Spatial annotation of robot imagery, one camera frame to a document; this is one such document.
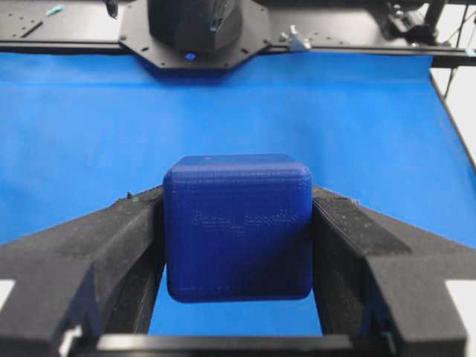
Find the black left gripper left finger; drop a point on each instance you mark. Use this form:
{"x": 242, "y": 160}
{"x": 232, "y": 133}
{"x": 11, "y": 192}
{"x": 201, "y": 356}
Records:
{"x": 100, "y": 272}

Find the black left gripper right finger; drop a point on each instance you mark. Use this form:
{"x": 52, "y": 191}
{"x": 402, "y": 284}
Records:
{"x": 374, "y": 274}

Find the blue block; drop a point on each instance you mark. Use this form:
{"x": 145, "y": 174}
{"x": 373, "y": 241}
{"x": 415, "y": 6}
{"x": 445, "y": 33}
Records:
{"x": 237, "y": 227}

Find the blue table cloth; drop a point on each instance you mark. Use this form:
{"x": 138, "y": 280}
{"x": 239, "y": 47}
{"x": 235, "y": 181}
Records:
{"x": 78, "y": 132}

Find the black aluminium frame rail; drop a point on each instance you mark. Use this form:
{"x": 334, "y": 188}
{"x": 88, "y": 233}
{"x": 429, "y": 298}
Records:
{"x": 83, "y": 27}

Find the black camera stand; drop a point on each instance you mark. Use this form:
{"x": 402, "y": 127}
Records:
{"x": 403, "y": 21}

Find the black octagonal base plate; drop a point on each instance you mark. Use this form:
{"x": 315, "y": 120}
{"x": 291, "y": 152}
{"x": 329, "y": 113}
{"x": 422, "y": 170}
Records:
{"x": 193, "y": 56}

